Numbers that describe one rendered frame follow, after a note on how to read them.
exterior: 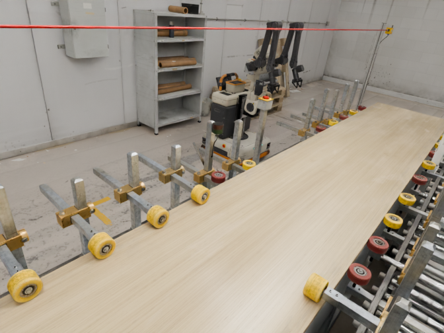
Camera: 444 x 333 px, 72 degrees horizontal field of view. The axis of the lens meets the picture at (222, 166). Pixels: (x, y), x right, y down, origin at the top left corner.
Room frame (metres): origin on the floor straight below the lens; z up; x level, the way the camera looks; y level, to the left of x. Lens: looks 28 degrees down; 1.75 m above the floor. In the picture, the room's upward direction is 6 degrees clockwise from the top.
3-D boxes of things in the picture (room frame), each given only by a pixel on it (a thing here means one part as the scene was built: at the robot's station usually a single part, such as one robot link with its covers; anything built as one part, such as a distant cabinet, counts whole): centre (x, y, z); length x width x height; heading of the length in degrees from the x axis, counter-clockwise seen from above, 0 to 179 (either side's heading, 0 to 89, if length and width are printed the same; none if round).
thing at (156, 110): (4.44, 0.86, 0.78); 0.90 x 0.45 x 1.55; 141
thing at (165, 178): (1.35, 0.25, 0.95); 0.14 x 0.06 x 0.05; 141
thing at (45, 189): (0.96, 0.59, 0.95); 0.50 x 0.04 x 0.04; 51
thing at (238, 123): (1.76, -0.07, 0.89); 0.04 x 0.04 x 0.48; 51
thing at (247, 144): (3.57, -0.15, 0.16); 0.67 x 0.64 x 0.25; 52
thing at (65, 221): (0.96, 0.56, 0.95); 0.14 x 0.06 x 0.05; 141
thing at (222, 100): (3.63, -0.08, 0.59); 0.55 x 0.34 x 0.83; 142
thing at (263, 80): (3.39, -0.38, 0.99); 0.28 x 0.16 x 0.22; 142
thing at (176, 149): (1.37, 0.24, 0.86); 0.04 x 0.04 x 0.48; 51
